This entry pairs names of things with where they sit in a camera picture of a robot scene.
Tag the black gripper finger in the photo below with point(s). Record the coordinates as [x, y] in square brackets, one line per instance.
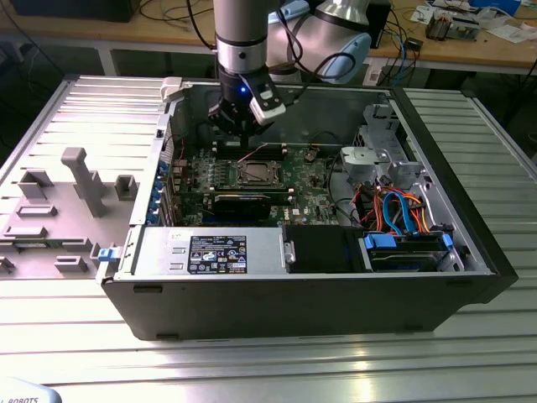
[248, 140]
[242, 140]

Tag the silver CPU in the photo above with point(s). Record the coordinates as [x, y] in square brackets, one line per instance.
[258, 173]

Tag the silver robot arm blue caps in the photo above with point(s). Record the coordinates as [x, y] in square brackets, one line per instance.
[241, 25]

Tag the RAM slot white clips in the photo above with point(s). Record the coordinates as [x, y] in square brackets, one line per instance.
[277, 153]
[277, 145]

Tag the RAM slot black clips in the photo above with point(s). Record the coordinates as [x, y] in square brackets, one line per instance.
[277, 157]
[277, 149]

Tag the CPU socket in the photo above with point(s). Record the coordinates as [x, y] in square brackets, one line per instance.
[240, 183]

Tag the CPU cooler heatsink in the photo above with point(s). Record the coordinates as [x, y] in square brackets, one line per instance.
[438, 27]

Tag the silver coin battery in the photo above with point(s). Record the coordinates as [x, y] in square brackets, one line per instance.
[309, 156]

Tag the black graphics card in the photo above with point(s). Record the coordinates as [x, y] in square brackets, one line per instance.
[241, 207]

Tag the green motherboard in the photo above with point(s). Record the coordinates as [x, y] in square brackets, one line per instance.
[310, 197]

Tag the wooden desk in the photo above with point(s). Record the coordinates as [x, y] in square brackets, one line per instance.
[159, 35]

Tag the black plastic shroud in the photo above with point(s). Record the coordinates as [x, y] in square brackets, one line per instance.
[319, 247]

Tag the silver power supply unit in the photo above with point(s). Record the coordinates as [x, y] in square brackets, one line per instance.
[159, 252]

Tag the printed code sheet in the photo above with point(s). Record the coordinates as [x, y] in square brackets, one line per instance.
[374, 77]

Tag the grey parts rack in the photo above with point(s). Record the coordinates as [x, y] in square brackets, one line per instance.
[88, 184]

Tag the hard disk in blue carrier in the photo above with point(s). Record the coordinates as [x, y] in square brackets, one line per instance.
[379, 242]

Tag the black PC case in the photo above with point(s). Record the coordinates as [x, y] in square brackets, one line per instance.
[293, 302]

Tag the black equipment box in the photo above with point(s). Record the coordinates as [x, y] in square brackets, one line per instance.
[84, 10]

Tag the blue plastic latch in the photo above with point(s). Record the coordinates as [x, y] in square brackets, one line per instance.
[107, 255]

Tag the small black adapter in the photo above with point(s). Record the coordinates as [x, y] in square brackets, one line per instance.
[413, 44]

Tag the white paper sheet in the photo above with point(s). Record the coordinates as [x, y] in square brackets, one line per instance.
[509, 33]
[421, 14]

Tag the silver hardware box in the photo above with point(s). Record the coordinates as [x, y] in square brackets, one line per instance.
[463, 29]

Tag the blue box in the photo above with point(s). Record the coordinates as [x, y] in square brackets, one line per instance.
[495, 5]

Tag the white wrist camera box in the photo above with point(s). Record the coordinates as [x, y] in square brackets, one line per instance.
[268, 105]

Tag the silver drive bracket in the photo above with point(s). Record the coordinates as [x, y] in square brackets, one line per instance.
[361, 161]

